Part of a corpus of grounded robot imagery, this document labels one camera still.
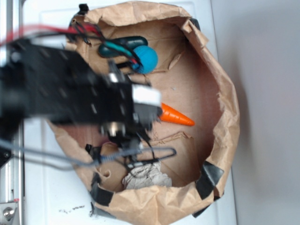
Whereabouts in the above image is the brown paper bag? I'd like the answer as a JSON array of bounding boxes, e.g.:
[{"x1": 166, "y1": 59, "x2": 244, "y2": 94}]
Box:
[{"x1": 48, "y1": 1, "x2": 241, "y2": 223}]

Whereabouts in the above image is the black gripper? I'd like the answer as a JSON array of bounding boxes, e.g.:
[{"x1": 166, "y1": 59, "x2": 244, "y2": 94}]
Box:
[{"x1": 100, "y1": 60, "x2": 162, "y2": 150}]

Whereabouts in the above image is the grey braided cable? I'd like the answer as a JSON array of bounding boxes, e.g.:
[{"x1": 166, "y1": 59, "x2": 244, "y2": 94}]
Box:
[{"x1": 0, "y1": 139, "x2": 177, "y2": 171}]

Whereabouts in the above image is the crumpled white paper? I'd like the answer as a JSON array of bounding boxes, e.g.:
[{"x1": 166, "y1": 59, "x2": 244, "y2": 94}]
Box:
[{"x1": 122, "y1": 162, "x2": 172, "y2": 189}]

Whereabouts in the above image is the aluminium rail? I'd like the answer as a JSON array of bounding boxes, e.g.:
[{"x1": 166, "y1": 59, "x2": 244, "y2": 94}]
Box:
[{"x1": 0, "y1": 0, "x2": 25, "y2": 225}]

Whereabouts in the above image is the blue rubber ball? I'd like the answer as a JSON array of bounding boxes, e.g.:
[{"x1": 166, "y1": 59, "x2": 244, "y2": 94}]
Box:
[{"x1": 132, "y1": 45, "x2": 158, "y2": 74}]

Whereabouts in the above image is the black tape strip left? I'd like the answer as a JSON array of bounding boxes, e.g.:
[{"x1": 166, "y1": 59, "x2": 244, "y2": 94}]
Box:
[{"x1": 90, "y1": 173, "x2": 116, "y2": 219}]

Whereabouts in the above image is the black tape strip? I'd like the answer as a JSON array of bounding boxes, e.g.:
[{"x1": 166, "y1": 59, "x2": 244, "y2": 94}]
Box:
[
  {"x1": 191, "y1": 161, "x2": 225, "y2": 218},
  {"x1": 90, "y1": 173, "x2": 116, "y2": 219}
]

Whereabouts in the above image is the black tape strip right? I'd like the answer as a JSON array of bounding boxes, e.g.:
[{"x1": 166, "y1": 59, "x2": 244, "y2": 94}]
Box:
[{"x1": 191, "y1": 161, "x2": 225, "y2": 218}]

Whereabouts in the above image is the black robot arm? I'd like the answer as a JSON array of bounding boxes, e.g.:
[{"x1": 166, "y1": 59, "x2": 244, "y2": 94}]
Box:
[{"x1": 0, "y1": 39, "x2": 162, "y2": 147}]

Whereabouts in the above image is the red wire bundle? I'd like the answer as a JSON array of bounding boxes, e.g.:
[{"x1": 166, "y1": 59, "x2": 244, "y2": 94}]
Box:
[{"x1": 0, "y1": 23, "x2": 101, "y2": 46}]

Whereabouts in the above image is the orange toy carrot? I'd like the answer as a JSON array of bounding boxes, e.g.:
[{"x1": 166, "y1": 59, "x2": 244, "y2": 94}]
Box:
[{"x1": 159, "y1": 103, "x2": 195, "y2": 126}]

